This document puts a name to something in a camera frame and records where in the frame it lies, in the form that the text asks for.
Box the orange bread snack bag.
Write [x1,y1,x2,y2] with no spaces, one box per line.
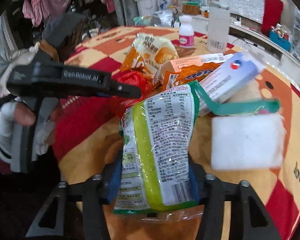
[120,33,179,78]

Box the white TV cabinet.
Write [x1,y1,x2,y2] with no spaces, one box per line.
[189,15,300,87]

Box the green white snack bag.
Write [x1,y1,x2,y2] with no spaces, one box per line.
[113,81,199,215]

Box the white blue medicine box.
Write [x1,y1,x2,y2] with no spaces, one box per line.
[196,51,266,116]

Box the orange snack box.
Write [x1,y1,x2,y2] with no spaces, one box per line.
[152,53,233,90]

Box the red plastic bag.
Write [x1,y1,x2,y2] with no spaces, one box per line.
[110,71,152,118]

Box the white tissue pack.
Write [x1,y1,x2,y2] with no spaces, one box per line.
[211,113,286,171]

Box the blue storage basket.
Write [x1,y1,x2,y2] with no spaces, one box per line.
[269,30,291,51]

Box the left white gloved hand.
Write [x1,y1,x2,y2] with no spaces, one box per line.
[0,42,62,173]

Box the small white pink bottle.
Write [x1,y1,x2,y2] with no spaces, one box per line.
[179,15,194,48]

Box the tall white cup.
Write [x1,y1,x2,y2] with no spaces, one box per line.
[206,1,231,53]

